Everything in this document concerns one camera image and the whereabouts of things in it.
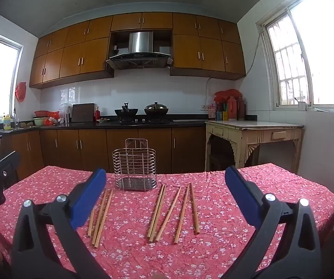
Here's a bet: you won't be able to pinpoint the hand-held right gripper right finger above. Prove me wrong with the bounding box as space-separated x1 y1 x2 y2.
224 166 322 279

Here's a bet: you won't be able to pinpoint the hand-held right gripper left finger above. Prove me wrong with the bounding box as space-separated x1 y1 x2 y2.
10 167 111 279

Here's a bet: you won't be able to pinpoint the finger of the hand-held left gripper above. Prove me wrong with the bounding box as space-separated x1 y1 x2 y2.
0 150 21 181

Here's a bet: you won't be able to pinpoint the wooden chopstick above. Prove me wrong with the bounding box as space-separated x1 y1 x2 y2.
94 189 114 248
190 182 200 236
146 184 165 239
91 190 111 246
173 185 190 245
154 186 182 243
87 190 108 237
148 185 167 244

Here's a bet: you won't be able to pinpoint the metal wire utensil holder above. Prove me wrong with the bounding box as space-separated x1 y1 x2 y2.
112 138 157 192

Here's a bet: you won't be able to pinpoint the wooden base cabinets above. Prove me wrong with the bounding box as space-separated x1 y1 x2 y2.
0 126 206 181

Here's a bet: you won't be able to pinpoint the red basin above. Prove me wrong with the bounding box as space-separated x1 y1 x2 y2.
34 110 60 118

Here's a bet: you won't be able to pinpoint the cream wooden side table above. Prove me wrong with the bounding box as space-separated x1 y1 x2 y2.
205 120 305 175

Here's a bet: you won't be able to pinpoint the black kitchen countertop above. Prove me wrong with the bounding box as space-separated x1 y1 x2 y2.
0 119 257 136

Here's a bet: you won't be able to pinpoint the white plastic bag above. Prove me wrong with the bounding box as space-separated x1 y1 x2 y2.
59 103 74 117

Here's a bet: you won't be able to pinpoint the dark wooden cutting board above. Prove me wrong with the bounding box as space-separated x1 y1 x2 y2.
71 103 96 123

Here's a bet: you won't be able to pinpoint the dark red thermos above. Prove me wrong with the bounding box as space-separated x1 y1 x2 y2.
236 96 246 120

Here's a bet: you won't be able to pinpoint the red floral tablecloth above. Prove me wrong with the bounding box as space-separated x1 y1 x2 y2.
0 163 334 279

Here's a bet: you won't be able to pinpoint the black gas stove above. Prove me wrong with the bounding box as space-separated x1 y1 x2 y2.
97 118 174 125

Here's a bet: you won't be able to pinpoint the large red plastic bag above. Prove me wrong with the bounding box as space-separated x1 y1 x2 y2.
214 89 243 103

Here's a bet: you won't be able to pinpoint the lidded dark wok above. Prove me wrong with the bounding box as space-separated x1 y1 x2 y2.
144 102 169 117

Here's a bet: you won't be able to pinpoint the steel range hood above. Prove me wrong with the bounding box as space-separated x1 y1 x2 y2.
106 31 174 70

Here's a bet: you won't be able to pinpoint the large barred window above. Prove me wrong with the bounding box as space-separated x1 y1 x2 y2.
256 0 334 111

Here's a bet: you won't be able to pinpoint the red bag on wall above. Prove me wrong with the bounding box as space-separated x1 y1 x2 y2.
15 82 27 102

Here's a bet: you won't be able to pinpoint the black wok with handle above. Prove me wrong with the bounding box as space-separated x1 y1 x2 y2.
115 102 139 120

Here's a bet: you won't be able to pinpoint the white wall cable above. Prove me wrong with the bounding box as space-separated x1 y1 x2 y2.
205 33 262 106

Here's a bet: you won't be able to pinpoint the wide wooden wall cabinet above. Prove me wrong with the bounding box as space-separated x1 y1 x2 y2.
29 16 115 89
170 13 246 80

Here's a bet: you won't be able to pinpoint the narrow wooden wall cabinet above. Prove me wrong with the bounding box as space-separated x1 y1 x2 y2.
111 12 173 32

